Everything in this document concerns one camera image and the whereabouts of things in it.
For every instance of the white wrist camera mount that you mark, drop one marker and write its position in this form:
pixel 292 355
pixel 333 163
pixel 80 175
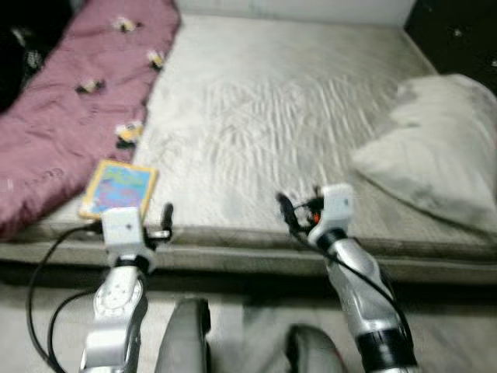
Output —
pixel 123 227
pixel 334 206

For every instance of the purple duck print blanket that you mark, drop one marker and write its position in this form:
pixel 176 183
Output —
pixel 70 116

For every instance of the dark tufted headboard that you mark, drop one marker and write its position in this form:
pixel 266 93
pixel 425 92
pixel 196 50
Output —
pixel 458 39

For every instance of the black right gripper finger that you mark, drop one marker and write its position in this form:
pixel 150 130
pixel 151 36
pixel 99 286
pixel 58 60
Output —
pixel 288 211

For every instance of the white patterned mattress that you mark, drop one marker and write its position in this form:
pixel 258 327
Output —
pixel 272 116

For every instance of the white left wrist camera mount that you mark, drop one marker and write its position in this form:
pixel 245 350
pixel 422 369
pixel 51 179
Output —
pixel 123 227

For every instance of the white pillow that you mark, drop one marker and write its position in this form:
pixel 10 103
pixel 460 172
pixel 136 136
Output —
pixel 435 148

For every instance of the grey left robot leg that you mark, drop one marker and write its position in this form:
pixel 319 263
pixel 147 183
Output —
pixel 182 338

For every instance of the grey right robot leg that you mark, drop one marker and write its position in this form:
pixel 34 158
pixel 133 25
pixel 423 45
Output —
pixel 314 353

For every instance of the grey robot leg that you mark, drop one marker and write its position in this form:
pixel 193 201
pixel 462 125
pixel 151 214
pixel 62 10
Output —
pixel 182 338
pixel 314 353

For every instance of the colourful picture book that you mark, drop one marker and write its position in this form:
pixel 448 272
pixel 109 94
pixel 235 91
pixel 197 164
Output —
pixel 120 186

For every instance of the grey quilted bed base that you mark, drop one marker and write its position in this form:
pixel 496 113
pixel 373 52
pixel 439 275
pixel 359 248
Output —
pixel 248 256

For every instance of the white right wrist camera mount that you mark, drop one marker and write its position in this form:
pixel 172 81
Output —
pixel 334 206

